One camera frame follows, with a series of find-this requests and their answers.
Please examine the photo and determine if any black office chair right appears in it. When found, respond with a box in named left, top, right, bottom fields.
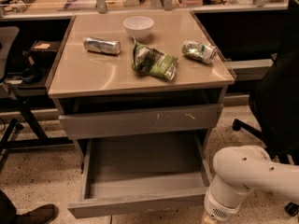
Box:
left=232, top=0, right=299, bottom=217

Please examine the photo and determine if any white bowl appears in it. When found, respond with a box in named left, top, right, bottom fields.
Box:
left=123, top=16, right=154, bottom=41

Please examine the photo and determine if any black box with label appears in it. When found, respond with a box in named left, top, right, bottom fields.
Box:
left=29, top=40, right=61, bottom=67

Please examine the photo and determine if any silver can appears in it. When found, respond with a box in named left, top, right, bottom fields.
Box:
left=83, top=36, right=121, bottom=55

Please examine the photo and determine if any grey drawer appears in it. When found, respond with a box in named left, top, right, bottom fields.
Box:
left=59, top=104, right=223, bottom=140
left=68, top=132, right=211, bottom=218

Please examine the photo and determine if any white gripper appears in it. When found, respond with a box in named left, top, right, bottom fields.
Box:
left=201, top=190, right=237, bottom=224

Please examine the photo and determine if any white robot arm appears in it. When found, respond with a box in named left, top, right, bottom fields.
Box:
left=201, top=146, right=299, bottom=224

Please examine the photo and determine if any grey top drawer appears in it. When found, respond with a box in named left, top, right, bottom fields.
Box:
left=59, top=104, right=223, bottom=140

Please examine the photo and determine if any green chip bag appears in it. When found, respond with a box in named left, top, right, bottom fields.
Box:
left=132, top=41, right=178, bottom=81

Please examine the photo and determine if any grey drawer cabinet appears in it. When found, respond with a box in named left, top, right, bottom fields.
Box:
left=48, top=11, right=234, bottom=154

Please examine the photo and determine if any brown shoe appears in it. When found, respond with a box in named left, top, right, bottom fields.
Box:
left=16, top=204, right=58, bottom=224

